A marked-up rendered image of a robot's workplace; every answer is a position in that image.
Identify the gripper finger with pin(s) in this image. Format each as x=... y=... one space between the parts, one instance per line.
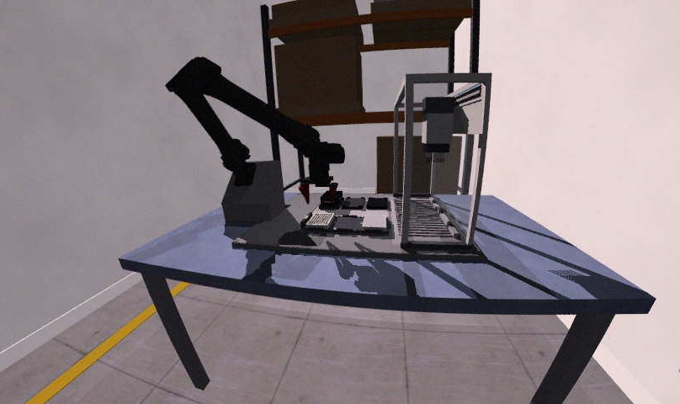
x=305 y=192
x=332 y=192

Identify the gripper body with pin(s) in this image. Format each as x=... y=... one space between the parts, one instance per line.
x=318 y=176

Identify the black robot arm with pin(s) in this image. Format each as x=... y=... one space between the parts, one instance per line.
x=201 y=76

